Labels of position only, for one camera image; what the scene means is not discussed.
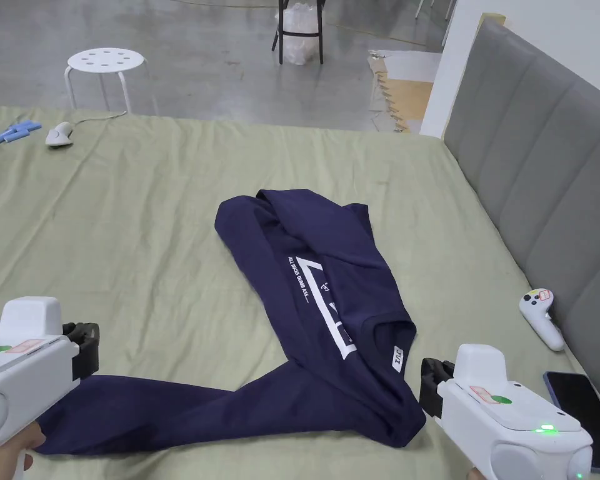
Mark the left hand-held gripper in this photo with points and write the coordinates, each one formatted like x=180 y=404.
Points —
x=27 y=355

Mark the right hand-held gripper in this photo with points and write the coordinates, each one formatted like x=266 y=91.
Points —
x=505 y=415

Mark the dark blue printed shirt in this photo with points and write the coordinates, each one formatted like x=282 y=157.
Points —
x=300 y=320

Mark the person's right hand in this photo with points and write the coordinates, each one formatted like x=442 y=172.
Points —
x=473 y=475

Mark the person's left hand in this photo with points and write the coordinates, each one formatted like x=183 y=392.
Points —
x=2 y=460

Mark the black smartphone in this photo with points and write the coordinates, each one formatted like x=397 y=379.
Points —
x=585 y=420

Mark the white hand controller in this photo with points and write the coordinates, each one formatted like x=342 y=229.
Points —
x=542 y=320

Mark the bed with pale green sheet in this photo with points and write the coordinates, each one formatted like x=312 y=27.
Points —
x=145 y=210

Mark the grey-white hand controller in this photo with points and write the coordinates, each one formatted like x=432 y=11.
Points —
x=59 y=136

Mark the light blue plastic object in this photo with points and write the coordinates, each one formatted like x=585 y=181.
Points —
x=15 y=133

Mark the grey padded headboard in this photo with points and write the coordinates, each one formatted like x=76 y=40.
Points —
x=540 y=150

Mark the flat cardboard sheet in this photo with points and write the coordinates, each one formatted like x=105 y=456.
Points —
x=405 y=90

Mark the clear plastic bag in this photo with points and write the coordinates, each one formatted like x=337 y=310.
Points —
x=297 y=25

